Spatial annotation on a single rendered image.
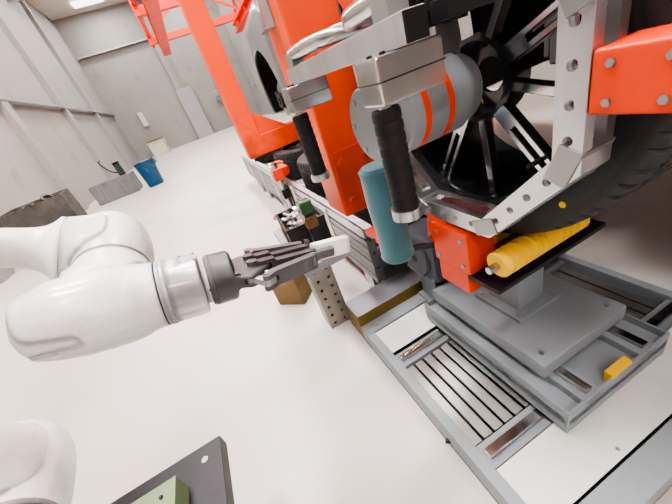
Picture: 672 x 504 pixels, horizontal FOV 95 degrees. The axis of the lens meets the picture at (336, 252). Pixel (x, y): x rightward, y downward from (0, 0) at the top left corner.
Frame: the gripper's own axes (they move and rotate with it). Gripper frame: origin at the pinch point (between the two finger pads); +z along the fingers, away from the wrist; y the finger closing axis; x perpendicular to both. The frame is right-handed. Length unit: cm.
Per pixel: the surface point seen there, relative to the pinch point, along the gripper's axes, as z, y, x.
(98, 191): -171, 810, 87
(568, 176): 26.4, -21.5, -10.8
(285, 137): 77, 234, -9
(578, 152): 25.6, -22.4, -14.0
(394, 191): 4.5, -11.7, -10.8
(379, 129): 2.3, -11.7, -18.7
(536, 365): 46, -14, 38
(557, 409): 44, -21, 45
